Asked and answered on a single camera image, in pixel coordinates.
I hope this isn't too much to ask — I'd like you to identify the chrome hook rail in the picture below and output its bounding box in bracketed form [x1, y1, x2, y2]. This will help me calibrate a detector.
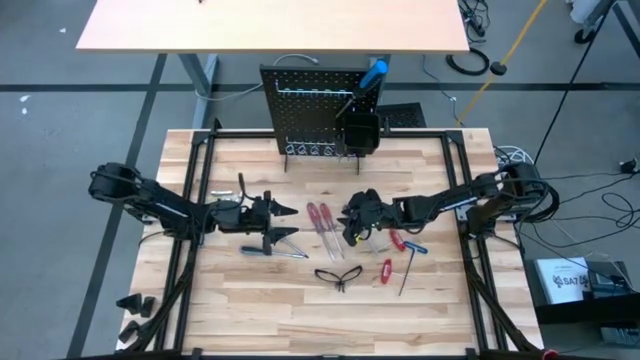
[273, 81, 369, 101]

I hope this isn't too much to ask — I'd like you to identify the long black screwdriver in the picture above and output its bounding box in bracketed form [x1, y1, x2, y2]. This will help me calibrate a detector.
[333, 130, 348, 164]

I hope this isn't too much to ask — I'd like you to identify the white printed box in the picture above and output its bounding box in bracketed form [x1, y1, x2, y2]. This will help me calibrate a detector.
[533, 256, 592, 305]

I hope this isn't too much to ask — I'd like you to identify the red T-handle hex key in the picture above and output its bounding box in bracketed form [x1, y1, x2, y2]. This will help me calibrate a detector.
[384, 228, 408, 254]
[379, 257, 395, 286]

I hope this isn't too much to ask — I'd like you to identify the black cable bundle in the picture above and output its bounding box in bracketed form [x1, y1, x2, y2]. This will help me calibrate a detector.
[457, 0, 490, 45]

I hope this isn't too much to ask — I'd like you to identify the thin black cable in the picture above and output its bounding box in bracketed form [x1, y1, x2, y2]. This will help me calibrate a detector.
[422, 54, 467, 129]

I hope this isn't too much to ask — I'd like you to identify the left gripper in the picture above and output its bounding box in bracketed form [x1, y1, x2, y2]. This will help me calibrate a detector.
[217, 189, 302, 257]

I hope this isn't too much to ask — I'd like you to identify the black metal pegboard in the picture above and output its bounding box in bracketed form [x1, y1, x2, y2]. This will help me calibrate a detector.
[258, 64, 385, 179]

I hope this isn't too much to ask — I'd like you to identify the black aluminium table frame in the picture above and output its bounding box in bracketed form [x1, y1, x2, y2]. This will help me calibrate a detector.
[115, 117, 549, 360]

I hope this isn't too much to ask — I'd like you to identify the grey cable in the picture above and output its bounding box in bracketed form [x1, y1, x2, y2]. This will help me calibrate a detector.
[194, 52, 320, 104]

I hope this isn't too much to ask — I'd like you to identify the large blue black screwdriver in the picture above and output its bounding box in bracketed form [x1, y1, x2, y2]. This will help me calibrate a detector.
[334, 58, 390, 120]

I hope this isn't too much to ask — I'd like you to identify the black grey device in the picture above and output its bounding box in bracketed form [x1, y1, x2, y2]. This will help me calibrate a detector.
[585, 259, 635, 297]

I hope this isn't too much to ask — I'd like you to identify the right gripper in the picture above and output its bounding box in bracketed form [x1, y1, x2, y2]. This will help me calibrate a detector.
[337, 188, 397, 247]

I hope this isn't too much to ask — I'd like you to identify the blue T-handle hex key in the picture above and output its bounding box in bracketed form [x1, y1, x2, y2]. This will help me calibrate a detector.
[397, 239, 429, 298]

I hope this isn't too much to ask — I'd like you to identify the black low shelf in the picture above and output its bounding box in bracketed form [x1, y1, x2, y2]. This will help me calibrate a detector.
[529, 290, 640, 326]

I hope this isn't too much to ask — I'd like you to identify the light wooden desk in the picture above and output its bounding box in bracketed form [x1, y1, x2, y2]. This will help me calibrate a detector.
[74, 0, 471, 131]

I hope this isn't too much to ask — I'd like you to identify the large red clear screwdriver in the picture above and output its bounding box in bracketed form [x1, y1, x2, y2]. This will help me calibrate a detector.
[305, 201, 338, 264]

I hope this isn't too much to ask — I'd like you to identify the long black slanting cable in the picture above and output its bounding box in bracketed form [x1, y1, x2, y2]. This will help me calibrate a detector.
[532, 0, 616, 164]

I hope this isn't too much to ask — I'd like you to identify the office chair base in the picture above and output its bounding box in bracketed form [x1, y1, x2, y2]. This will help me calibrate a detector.
[567, 0, 640, 46]

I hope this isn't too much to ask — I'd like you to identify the black coiled cable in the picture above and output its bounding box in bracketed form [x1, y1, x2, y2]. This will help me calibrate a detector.
[445, 47, 491, 77]

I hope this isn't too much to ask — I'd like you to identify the black grid floor mat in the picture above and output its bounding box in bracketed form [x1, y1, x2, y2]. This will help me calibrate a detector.
[374, 102, 428, 130]

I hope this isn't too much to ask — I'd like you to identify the black plastic pegboard bin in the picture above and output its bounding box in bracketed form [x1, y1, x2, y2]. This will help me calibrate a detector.
[343, 112, 381, 157]

